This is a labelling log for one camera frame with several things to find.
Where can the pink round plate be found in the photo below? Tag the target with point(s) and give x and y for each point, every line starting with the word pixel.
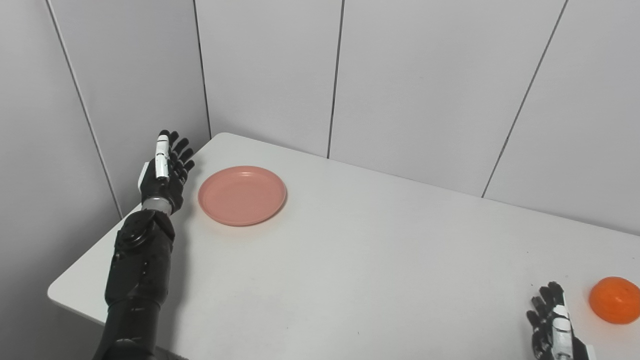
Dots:
pixel 242 195

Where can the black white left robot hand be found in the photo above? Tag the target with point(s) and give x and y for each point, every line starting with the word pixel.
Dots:
pixel 162 187

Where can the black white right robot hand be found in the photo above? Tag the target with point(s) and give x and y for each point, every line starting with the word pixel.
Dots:
pixel 557 332

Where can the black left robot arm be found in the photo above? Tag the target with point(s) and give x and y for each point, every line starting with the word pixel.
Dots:
pixel 135 280

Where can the orange fruit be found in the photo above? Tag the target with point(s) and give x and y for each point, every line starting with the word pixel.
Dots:
pixel 615 300

